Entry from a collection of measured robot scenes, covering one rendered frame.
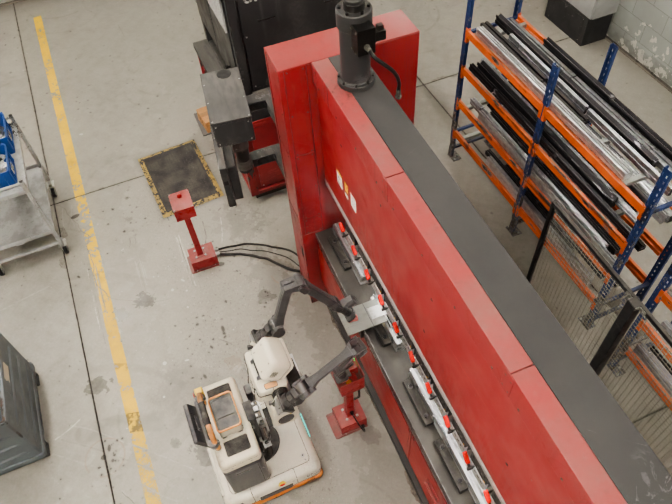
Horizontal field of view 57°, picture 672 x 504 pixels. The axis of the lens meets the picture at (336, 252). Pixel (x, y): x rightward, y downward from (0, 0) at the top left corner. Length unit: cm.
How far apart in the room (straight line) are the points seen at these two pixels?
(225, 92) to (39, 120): 392
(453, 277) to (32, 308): 414
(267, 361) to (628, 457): 186
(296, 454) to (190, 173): 314
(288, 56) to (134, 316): 277
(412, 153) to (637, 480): 163
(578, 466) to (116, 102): 629
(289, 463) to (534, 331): 233
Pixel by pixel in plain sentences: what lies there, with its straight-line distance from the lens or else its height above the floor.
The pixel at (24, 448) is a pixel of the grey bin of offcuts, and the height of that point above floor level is 30.
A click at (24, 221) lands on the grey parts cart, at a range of 609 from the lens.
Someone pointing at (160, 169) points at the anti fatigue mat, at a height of 1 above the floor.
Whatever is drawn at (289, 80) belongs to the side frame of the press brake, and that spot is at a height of 222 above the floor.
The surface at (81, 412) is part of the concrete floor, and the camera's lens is 520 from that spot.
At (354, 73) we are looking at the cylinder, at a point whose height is 240.
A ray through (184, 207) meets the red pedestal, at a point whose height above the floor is 80.
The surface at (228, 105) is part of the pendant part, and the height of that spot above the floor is 195.
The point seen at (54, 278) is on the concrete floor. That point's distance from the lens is 599.
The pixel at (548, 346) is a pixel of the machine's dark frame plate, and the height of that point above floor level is 230.
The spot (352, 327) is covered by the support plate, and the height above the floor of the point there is 100.
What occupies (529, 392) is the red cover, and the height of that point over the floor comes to 230.
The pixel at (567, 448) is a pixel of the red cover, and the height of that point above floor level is 230.
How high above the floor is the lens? 436
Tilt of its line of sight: 53 degrees down
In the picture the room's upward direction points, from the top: 5 degrees counter-clockwise
